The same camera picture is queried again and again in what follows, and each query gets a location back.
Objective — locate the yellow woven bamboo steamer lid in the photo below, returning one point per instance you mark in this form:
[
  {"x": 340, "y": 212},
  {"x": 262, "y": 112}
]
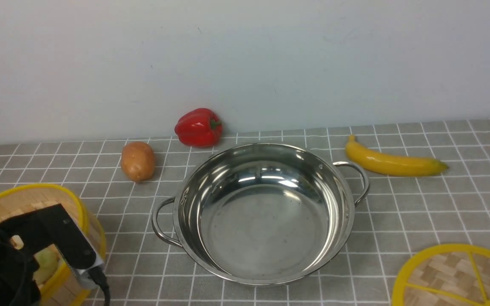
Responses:
[{"x": 444, "y": 275}]

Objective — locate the yellow rimmed bamboo steamer basket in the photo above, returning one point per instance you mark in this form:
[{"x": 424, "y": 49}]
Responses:
[{"x": 62, "y": 289}]

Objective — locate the yellow steamed bun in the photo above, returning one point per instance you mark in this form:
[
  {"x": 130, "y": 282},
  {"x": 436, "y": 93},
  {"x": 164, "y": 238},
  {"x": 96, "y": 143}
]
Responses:
[{"x": 48, "y": 261}]

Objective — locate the stainless steel pot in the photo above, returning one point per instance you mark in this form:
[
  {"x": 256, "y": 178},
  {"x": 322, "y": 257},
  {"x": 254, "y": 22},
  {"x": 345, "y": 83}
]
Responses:
[{"x": 263, "y": 214}]

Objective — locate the brown potato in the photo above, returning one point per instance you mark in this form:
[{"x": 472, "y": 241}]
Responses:
[{"x": 138, "y": 161}]

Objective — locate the red bell pepper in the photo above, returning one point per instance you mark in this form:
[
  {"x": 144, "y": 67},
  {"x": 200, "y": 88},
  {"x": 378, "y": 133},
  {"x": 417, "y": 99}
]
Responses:
[{"x": 199, "y": 128}]

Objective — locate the yellow banana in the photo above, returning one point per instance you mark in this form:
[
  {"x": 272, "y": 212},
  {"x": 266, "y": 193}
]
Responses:
[{"x": 392, "y": 165}]

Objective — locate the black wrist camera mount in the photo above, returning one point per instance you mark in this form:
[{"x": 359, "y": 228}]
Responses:
[{"x": 54, "y": 226}]

